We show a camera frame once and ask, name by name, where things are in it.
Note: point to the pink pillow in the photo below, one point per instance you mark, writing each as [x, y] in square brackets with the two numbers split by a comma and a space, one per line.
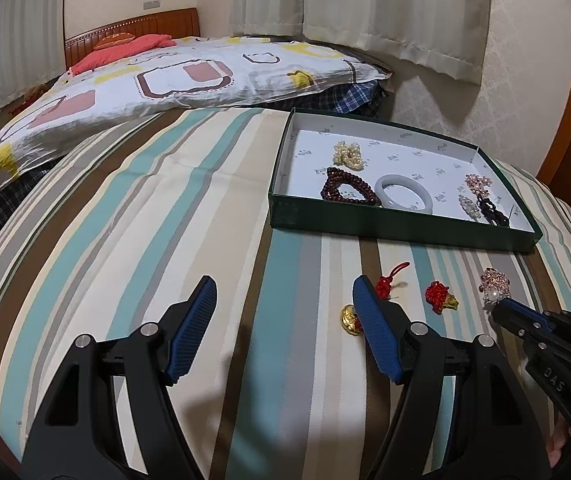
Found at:
[115, 56]

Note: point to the silver rhinestone hair clip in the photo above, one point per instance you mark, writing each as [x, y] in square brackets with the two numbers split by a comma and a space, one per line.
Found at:
[469, 206]

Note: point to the white patterned bedsheet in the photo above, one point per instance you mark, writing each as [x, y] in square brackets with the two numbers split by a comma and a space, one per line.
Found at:
[265, 75]

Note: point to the wooden bed headboard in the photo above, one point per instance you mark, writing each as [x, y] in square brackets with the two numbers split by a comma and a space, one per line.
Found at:
[165, 22]

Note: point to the red knot gold ingot charm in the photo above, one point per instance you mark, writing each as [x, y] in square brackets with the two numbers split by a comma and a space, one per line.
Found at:
[386, 287]

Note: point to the pink crystal flower clip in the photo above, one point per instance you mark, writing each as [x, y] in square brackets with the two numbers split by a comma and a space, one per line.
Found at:
[480, 184]

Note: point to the pink crystal pearl brooch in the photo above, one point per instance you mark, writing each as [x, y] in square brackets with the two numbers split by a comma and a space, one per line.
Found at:
[495, 280]

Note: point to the black hair clip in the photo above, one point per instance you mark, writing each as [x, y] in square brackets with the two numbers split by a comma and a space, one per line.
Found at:
[493, 213]

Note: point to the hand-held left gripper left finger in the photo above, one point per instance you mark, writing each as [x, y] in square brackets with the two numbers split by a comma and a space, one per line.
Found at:
[190, 331]

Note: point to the orange round cushion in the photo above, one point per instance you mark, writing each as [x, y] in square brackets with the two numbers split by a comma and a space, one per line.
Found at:
[114, 40]

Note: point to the small red knot charm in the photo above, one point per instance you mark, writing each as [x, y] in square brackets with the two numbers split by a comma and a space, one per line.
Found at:
[435, 294]

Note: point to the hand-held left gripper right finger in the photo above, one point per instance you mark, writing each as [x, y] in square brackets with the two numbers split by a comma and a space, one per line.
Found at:
[375, 331]

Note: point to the white striped curtain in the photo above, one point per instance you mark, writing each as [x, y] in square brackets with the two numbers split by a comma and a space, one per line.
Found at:
[30, 35]
[265, 0]
[395, 10]

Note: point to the striped tablecloth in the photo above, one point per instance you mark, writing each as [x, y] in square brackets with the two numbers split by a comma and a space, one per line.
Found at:
[165, 210]

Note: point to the wall socket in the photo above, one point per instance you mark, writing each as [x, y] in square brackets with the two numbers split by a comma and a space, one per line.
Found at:
[151, 4]

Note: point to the green shallow cardboard box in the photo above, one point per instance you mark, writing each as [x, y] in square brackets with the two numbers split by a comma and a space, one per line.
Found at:
[415, 160]

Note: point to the pale jade bangle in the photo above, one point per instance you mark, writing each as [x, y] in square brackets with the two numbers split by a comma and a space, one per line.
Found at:
[379, 193]

